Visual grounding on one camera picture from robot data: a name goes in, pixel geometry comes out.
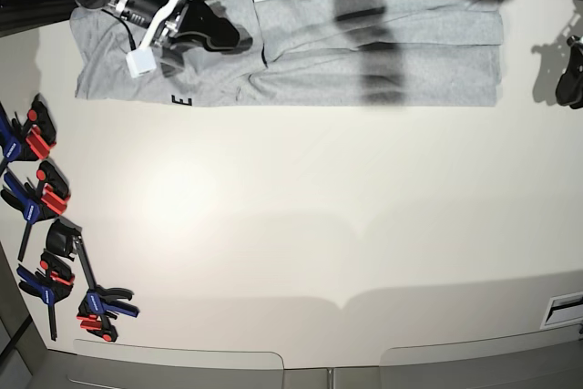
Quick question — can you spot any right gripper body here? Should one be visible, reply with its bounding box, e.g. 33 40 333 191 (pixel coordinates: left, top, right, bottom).
102 0 198 50

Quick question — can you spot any grey T-shirt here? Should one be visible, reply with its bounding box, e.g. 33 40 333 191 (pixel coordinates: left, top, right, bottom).
69 0 504 107

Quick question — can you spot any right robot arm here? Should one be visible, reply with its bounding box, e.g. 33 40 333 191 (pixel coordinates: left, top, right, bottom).
76 0 252 53

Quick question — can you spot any top blue red bar clamp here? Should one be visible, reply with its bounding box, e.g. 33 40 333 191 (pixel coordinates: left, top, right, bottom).
1 93 56 173

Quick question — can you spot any blue red bar clamp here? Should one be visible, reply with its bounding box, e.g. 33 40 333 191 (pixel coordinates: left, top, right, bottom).
1 93 56 173
16 250 75 341
1 159 70 261

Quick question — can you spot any long black blue bar clamp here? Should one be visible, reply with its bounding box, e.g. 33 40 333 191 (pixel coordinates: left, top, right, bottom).
46 220 139 343

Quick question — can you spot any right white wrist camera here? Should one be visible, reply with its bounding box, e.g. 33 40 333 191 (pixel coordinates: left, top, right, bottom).
126 46 157 78

